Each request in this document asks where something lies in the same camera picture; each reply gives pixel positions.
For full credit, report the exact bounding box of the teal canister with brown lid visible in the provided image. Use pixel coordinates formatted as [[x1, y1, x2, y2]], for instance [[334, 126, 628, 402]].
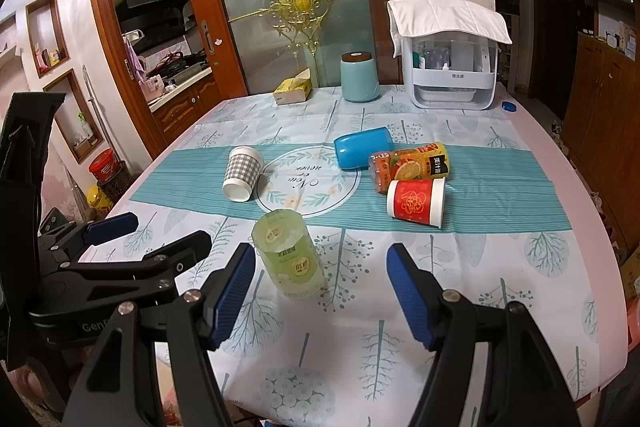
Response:
[[340, 52, 381, 103]]

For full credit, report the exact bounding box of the grey checked paper cup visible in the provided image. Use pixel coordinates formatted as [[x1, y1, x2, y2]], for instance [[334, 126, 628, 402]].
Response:
[[222, 146, 265, 202]]

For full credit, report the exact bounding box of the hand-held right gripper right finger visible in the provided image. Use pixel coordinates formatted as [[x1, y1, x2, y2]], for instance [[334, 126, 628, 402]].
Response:
[[386, 243, 626, 427]]

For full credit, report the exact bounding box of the green translucent plastic cup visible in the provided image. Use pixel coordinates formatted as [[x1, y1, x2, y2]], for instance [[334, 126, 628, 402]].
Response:
[[251, 209, 327, 301]]

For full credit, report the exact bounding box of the wooden kitchen base cabinet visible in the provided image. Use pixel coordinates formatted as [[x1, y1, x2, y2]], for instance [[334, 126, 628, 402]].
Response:
[[150, 77, 224, 144]]

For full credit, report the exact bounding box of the white cloth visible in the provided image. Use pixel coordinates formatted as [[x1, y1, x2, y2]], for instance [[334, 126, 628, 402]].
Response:
[[388, 0, 514, 58]]

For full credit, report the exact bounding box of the white desktop storage organizer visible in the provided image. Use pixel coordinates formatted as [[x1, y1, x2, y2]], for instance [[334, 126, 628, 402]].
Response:
[[403, 29, 501, 110]]

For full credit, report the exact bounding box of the blue plastic cup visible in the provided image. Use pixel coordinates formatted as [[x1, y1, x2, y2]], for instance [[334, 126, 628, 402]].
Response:
[[333, 127, 394, 170]]

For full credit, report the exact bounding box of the yellow tissue box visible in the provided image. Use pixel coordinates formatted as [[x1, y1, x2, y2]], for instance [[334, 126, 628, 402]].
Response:
[[273, 77, 314, 104]]

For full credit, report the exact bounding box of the yellow plastic container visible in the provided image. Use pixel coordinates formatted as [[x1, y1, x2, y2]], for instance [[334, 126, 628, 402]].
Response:
[[86, 185, 114, 214]]

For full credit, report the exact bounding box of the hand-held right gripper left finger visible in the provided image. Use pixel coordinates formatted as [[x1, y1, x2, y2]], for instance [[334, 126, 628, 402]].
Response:
[[62, 243, 257, 427]]

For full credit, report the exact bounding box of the wooden sideboard cabinet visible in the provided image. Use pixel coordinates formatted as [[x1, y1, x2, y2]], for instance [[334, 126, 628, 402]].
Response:
[[560, 31, 640, 253]]

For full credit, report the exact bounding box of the red and white paper cup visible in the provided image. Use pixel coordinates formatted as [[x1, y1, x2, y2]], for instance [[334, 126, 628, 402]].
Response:
[[386, 178, 446, 228]]

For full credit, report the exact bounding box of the orange juice bottle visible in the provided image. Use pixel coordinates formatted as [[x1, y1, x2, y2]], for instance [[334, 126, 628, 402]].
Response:
[[368, 142, 452, 194]]

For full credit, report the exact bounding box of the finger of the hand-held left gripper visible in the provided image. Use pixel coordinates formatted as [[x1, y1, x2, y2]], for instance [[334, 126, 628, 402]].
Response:
[[37, 213, 140, 258], [65, 230, 213, 295]]

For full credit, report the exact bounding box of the red round tin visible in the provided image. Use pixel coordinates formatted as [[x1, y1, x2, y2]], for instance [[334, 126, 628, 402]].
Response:
[[89, 149, 117, 182]]

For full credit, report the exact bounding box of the black range hood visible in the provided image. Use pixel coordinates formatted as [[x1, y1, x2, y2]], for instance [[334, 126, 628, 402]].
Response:
[[114, 0, 194, 44]]

